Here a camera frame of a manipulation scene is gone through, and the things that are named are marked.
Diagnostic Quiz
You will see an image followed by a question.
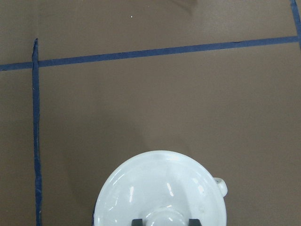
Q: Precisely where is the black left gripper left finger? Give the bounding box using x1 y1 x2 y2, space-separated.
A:
131 218 143 226

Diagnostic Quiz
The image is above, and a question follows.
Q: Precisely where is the white enamel cup blue rim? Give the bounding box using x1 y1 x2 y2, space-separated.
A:
214 178 228 197

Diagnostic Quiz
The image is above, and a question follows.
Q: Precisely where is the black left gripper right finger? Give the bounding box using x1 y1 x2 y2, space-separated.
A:
189 218 200 226

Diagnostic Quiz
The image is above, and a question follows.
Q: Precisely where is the white cup lid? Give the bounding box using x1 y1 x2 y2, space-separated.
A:
92 151 227 226

